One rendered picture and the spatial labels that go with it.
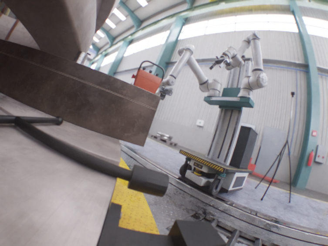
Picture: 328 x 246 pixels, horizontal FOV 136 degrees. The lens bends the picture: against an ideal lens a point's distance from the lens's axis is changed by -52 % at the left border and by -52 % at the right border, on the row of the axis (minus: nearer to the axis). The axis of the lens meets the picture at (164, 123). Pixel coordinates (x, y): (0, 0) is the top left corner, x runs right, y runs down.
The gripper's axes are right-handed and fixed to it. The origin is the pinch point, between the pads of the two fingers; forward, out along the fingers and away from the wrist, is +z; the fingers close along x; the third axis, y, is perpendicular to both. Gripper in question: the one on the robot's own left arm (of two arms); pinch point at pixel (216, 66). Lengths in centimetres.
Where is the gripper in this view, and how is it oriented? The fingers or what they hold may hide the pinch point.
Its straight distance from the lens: 127.4
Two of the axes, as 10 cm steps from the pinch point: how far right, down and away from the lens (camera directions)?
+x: 3.6, 1.9, -9.1
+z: -6.8, 7.2, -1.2
